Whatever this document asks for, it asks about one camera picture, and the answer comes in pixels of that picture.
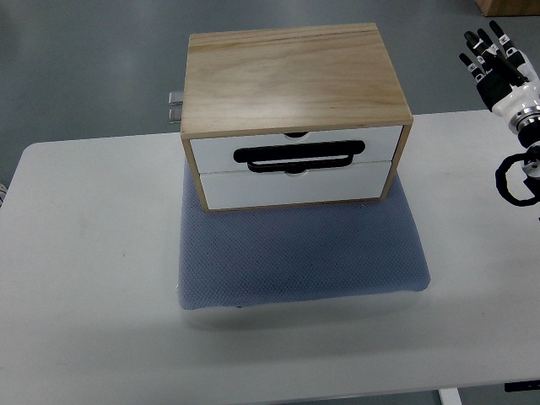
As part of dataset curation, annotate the black table control panel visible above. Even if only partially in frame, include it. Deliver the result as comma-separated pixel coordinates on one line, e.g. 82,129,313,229
504,380,540,392

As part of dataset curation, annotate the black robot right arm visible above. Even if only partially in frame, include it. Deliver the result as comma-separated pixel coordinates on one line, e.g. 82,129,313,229
509,105,539,202

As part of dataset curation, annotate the white drawer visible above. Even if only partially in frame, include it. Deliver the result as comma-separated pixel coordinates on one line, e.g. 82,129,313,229
201,161,392,210
191,126,402,174

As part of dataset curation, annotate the black drawer handle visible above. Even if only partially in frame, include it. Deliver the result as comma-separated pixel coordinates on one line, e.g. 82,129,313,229
233,140,366,174

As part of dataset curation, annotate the wooden drawer cabinet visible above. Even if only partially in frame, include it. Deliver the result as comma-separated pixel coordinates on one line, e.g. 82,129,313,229
181,23,413,212

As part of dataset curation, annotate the grey metal bracket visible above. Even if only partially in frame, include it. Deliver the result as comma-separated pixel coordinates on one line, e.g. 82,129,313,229
168,90,184,105
168,106,182,124

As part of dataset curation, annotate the grey metal bracket lower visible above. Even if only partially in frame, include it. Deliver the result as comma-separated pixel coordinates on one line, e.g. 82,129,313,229
168,106,182,124

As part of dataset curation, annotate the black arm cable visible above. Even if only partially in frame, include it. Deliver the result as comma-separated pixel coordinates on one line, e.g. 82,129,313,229
494,145,540,207

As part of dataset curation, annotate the white table leg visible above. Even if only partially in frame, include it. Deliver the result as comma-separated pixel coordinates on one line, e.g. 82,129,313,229
438,388,462,405

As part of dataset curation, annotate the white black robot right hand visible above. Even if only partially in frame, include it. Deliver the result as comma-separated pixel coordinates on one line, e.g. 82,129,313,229
459,20,539,127

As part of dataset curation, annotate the grey metal bracket upper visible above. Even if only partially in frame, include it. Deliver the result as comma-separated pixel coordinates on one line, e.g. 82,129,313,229
168,90,184,105

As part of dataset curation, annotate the blue grey mesh cushion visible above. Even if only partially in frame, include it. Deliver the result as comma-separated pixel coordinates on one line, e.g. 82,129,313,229
178,172,430,311

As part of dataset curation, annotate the cardboard box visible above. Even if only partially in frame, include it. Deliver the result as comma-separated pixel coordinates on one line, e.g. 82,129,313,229
474,0,540,17

